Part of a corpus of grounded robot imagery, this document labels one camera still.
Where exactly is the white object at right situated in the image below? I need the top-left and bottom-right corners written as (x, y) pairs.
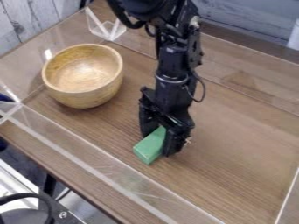
top-left (288, 19), bottom-right (299, 51)

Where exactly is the black table leg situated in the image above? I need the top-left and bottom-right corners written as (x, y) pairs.
top-left (43, 174), bottom-right (58, 197)

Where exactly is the green rectangular block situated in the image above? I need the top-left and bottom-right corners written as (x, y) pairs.
top-left (134, 126), bottom-right (166, 165)

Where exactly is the light wooden bowl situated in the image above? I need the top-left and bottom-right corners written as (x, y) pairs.
top-left (42, 44), bottom-right (125, 109)

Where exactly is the clear acrylic front barrier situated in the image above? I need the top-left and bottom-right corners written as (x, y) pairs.
top-left (0, 83), bottom-right (225, 224)

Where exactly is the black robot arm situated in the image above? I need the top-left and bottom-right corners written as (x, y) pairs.
top-left (107, 0), bottom-right (204, 157)

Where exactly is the clear acrylic corner bracket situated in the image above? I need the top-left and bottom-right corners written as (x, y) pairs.
top-left (86, 7), bottom-right (127, 41)

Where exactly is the blue object at left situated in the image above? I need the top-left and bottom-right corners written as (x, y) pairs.
top-left (0, 93), bottom-right (15, 102)

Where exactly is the black cable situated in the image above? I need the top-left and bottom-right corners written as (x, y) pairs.
top-left (0, 191), bottom-right (61, 224)

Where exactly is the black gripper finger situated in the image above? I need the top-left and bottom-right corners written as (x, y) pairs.
top-left (139, 105), bottom-right (160, 137)
top-left (164, 126), bottom-right (193, 157)

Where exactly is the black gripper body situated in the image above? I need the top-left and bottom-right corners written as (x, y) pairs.
top-left (139, 75), bottom-right (196, 129)

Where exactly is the grey metal bracket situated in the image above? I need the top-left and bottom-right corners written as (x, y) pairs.
top-left (51, 201), bottom-right (87, 224)

